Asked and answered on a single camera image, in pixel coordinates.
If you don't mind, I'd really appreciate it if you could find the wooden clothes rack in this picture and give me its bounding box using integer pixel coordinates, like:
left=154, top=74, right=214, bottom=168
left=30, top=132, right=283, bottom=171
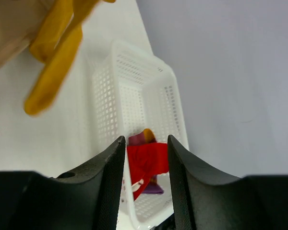
left=0, top=0, right=53, bottom=68

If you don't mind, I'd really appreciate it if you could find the red sock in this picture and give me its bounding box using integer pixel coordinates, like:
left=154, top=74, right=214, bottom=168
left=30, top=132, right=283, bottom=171
left=127, top=143, right=169, bottom=200

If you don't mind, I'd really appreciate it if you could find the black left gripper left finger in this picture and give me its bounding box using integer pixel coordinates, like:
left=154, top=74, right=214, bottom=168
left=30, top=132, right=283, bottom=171
left=0, top=136, right=126, bottom=230

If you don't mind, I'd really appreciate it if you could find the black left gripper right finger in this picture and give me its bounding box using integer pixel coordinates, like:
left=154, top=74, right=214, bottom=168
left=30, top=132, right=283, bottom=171
left=168, top=135, right=288, bottom=230

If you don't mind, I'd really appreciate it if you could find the mustard yellow sock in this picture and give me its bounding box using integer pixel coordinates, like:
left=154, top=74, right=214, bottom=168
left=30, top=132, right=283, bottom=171
left=23, top=0, right=116, bottom=117

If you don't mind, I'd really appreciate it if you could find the purple sock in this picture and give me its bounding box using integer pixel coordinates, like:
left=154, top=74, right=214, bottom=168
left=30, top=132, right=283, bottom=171
left=129, top=128, right=164, bottom=195

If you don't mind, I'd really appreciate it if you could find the white plastic basket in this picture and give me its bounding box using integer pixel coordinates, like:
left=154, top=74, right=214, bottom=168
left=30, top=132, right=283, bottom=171
left=89, top=40, right=189, bottom=230

